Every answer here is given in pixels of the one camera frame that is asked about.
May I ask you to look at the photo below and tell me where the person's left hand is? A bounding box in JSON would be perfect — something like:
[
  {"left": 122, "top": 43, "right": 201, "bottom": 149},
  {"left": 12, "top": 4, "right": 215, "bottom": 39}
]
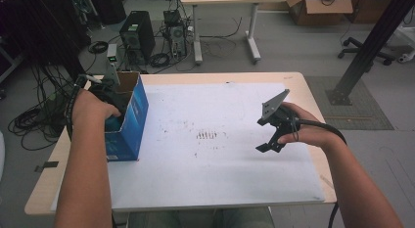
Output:
[{"left": 70, "top": 88, "right": 122, "bottom": 128}]

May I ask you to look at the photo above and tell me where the grey floor mat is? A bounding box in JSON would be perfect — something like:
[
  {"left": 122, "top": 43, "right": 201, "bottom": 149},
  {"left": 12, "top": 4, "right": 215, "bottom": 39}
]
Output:
[{"left": 304, "top": 75, "right": 395, "bottom": 131}]

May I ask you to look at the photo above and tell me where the white device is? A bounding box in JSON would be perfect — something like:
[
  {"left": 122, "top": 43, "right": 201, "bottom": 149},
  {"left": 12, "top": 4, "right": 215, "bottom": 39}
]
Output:
[{"left": 396, "top": 49, "right": 415, "bottom": 65}]

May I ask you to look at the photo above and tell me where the black metal stand beam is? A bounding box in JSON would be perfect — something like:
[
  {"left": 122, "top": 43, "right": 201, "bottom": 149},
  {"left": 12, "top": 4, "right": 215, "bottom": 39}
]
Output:
[{"left": 325, "top": 0, "right": 415, "bottom": 107}]

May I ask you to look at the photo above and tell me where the blue cardboard box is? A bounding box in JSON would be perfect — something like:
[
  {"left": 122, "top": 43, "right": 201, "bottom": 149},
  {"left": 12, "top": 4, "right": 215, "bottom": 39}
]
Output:
[{"left": 103, "top": 70, "right": 150, "bottom": 162}]

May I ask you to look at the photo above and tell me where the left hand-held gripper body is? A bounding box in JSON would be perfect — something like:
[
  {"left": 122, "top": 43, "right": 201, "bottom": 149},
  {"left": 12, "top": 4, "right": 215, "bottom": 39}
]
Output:
[{"left": 87, "top": 62, "right": 132, "bottom": 120}]

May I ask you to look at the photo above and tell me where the small black cable coil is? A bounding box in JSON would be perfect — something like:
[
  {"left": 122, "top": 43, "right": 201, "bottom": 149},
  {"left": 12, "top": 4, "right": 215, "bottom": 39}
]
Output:
[{"left": 87, "top": 40, "right": 110, "bottom": 55}]

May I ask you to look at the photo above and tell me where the open grey computer tower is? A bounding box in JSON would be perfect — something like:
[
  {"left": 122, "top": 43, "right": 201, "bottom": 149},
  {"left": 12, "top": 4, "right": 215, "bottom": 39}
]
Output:
[{"left": 162, "top": 9, "right": 189, "bottom": 60}]

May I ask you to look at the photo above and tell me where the person's right hand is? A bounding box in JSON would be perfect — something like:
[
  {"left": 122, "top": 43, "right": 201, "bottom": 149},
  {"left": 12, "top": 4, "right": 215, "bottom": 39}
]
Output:
[{"left": 277, "top": 101, "right": 342, "bottom": 150}]

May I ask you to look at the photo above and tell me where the black tape strip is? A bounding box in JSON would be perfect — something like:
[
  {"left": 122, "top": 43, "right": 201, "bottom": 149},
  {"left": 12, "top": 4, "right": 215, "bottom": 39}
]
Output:
[{"left": 33, "top": 160, "right": 60, "bottom": 173}]

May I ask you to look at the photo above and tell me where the bundle of black floor cables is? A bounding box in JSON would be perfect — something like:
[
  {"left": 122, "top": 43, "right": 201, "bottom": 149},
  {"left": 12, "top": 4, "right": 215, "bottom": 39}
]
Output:
[{"left": 7, "top": 63, "right": 86, "bottom": 152}]

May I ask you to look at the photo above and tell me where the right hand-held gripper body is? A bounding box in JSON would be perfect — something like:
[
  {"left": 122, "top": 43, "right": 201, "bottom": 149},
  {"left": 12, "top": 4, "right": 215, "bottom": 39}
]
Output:
[{"left": 255, "top": 88, "right": 301, "bottom": 135}]

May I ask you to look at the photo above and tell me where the black computer tower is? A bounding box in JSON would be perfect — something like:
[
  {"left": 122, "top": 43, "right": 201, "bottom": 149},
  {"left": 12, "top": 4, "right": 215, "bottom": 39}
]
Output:
[{"left": 118, "top": 10, "right": 157, "bottom": 67}]

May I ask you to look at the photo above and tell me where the white table mat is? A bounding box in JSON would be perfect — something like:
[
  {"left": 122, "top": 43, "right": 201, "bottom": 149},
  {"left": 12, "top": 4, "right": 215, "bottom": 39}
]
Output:
[{"left": 49, "top": 82, "right": 326, "bottom": 212}]

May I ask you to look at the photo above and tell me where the open brown cardboard box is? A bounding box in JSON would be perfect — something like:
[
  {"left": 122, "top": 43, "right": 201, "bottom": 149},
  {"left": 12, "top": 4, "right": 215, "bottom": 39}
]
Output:
[{"left": 284, "top": 0, "right": 354, "bottom": 26}]

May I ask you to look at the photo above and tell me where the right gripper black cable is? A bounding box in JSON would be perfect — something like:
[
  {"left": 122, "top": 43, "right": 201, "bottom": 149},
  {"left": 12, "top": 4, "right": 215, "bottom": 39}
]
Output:
[{"left": 295, "top": 118, "right": 348, "bottom": 228}]

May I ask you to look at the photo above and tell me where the black office chair base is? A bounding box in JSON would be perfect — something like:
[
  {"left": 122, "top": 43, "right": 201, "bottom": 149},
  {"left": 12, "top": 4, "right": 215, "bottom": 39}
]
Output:
[{"left": 337, "top": 36, "right": 396, "bottom": 67}]

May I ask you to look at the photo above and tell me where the small grey power supply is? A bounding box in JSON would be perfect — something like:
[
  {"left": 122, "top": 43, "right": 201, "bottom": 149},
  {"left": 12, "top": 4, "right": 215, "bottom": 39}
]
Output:
[{"left": 106, "top": 43, "right": 119, "bottom": 71}]

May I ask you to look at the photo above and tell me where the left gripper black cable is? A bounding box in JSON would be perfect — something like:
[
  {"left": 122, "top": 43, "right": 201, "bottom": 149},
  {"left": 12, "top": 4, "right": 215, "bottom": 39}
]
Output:
[{"left": 64, "top": 73, "right": 104, "bottom": 143}]

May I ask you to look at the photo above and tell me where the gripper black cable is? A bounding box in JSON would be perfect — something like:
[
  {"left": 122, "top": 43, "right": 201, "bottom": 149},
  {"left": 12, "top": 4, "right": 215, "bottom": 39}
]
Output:
[
  {"left": 64, "top": 73, "right": 104, "bottom": 143},
  {"left": 295, "top": 118, "right": 348, "bottom": 228}
]

